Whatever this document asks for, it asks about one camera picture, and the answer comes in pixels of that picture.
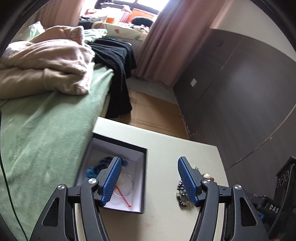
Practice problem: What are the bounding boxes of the blue bead bracelet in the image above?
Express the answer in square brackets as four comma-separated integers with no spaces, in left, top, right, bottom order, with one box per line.
[85,156,129,181]

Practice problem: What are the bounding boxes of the red string bangle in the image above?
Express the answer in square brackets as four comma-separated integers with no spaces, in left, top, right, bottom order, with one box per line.
[112,168,135,208]

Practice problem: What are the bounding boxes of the black jewelry box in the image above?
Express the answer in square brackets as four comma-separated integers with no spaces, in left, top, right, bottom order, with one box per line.
[75,133,147,214]

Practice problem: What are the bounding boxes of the green bed sheet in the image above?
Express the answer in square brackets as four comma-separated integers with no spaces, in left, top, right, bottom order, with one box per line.
[1,63,114,240]

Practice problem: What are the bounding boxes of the flattened cardboard sheets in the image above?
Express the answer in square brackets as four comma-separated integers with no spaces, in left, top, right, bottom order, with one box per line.
[118,89,189,140]

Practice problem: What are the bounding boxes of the dark grey wardrobe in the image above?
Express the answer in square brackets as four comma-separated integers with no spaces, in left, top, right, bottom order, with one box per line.
[173,29,295,197]

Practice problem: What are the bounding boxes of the black knitted throw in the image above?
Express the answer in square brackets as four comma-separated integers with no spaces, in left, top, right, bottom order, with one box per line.
[88,36,137,118]

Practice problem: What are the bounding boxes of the pink beige blanket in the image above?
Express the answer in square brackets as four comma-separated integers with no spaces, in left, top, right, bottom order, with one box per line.
[1,26,95,99]

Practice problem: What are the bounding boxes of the white floral pillow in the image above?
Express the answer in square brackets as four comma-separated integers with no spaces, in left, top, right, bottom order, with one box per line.
[105,23,149,41]

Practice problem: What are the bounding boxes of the pink curtain right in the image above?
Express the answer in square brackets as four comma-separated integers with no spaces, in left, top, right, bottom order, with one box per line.
[134,1,229,86]

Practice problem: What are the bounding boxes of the pink curtain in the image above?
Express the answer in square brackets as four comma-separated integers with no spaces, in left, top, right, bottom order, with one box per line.
[134,1,229,86]
[35,0,84,28]

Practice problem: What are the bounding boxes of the pink curtain left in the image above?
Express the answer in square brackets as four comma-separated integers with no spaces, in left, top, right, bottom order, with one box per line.
[35,0,84,28]

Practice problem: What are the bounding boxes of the brown rudraksha bead bracelet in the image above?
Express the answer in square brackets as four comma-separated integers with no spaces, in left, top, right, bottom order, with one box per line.
[201,172,218,185]

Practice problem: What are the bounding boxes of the dark green bead bracelet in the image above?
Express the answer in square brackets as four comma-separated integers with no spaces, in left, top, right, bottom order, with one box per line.
[176,181,197,208]

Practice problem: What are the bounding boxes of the white wall socket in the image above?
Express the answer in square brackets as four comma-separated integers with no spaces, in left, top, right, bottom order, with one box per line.
[190,78,197,87]

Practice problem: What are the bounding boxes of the black cable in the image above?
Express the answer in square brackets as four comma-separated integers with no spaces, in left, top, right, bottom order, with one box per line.
[0,108,30,241]

